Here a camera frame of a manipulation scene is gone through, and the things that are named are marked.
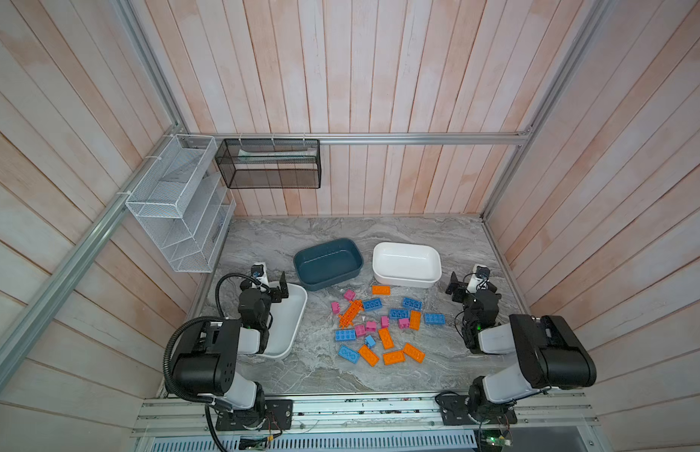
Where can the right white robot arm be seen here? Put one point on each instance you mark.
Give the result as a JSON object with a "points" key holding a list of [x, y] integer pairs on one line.
{"points": [[549, 354]]}

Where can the white bin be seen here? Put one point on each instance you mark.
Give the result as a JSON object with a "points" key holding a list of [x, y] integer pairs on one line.
{"points": [[286, 316], [410, 265]]}

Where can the orange lego brick bottom middle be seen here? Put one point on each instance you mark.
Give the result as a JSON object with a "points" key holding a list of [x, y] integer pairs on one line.
{"points": [[393, 357]]}

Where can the orange lego brick top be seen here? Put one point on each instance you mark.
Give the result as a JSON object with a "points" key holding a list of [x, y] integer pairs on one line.
{"points": [[381, 290]]}

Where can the orange lego brick bottom right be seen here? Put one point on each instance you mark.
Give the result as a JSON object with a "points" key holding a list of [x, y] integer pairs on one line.
{"points": [[413, 353]]}

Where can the orange lego brick centre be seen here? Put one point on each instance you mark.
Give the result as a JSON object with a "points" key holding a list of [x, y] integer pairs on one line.
{"points": [[385, 338]]}

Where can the orange lego brick upright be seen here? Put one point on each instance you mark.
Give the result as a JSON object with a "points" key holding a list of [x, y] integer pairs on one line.
{"points": [[415, 320]]}

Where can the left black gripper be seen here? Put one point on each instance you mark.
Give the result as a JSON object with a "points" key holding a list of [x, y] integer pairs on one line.
{"points": [[275, 291]]}

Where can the aluminium front rail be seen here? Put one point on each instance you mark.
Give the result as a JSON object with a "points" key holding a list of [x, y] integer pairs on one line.
{"points": [[373, 412]]}

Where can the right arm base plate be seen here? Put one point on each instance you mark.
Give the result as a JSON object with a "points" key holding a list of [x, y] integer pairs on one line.
{"points": [[460, 410]]}

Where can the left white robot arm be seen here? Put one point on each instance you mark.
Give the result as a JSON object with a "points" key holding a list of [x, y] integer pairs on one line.
{"points": [[200, 360]]}

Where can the blue lego brick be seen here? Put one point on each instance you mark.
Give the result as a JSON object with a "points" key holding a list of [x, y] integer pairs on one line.
{"points": [[399, 313], [434, 319], [412, 304], [345, 335], [371, 305], [348, 354]]}

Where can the orange lego brick bottom left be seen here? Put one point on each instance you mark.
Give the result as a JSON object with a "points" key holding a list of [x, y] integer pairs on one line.
{"points": [[368, 356]]}

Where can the white bin left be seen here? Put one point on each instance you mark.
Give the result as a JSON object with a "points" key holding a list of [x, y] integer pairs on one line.
{"points": [[286, 316]]}

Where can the white bin back right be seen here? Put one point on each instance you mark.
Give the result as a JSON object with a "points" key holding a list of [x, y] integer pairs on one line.
{"points": [[410, 265]]}

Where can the black mesh basket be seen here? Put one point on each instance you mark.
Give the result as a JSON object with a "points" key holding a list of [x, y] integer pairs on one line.
{"points": [[270, 163]]}

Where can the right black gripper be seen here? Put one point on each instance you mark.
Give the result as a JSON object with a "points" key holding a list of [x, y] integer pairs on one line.
{"points": [[461, 288]]}

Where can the long orange lego stack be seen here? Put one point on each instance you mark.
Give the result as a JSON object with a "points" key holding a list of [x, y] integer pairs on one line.
{"points": [[347, 318]]}

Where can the small blue lego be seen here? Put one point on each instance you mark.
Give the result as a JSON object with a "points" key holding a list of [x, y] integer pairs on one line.
{"points": [[370, 341]]}

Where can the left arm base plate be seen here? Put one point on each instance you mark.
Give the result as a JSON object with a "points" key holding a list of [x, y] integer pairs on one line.
{"points": [[270, 415]]}

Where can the white wire mesh shelf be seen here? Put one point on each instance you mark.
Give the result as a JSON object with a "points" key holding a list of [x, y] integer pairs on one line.
{"points": [[182, 206]]}

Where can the orange lego brick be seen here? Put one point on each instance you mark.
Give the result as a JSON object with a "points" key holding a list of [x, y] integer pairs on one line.
{"points": [[415, 320], [393, 357], [413, 353], [381, 290], [368, 356], [385, 338]]}

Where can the teal plastic bin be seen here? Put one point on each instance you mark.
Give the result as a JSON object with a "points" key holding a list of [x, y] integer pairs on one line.
{"points": [[327, 264]]}

